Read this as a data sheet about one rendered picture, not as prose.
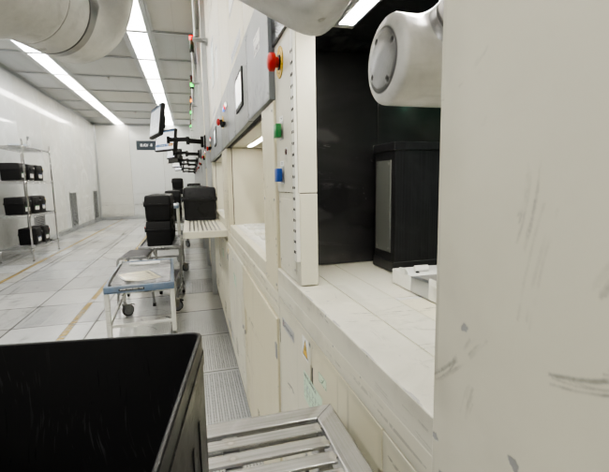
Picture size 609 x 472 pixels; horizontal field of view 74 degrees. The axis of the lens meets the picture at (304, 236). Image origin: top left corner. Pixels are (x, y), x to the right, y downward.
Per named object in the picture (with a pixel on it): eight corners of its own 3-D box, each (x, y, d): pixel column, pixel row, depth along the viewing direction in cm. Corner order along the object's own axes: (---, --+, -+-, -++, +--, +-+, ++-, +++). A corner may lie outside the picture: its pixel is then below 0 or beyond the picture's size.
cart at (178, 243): (145, 272, 503) (142, 234, 496) (189, 270, 516) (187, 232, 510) (135, 292, 413) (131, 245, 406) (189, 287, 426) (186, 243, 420)
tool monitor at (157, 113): (150, 149, 380) (147, 110, 375) (204, 150, 393) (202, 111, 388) (145, 145, 340) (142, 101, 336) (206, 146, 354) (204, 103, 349)
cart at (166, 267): (120, 315, 341) (115, 258, 335) (184, 307, 357) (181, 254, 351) (101, 362, 249) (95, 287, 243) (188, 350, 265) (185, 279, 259)
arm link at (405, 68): (513, -4, 40) (460, 68, 48) (393, -20, 36) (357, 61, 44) (545, 60, 37) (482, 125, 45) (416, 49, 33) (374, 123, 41)
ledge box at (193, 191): (184, 217, 342) (182, 186, 338) (217, 216, 348) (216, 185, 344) (181, 220, 313) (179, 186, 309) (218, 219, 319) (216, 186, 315)
